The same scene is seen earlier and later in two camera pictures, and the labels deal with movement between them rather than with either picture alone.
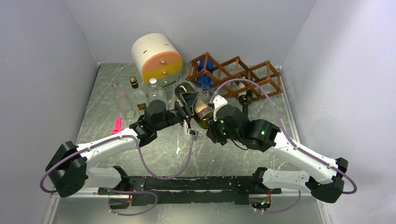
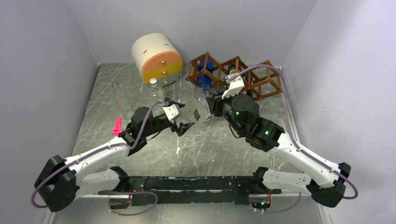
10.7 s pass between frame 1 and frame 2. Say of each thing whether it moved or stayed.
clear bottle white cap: stayed
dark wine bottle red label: moved
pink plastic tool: stayed
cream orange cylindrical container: stayed
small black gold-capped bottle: moved
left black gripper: moved
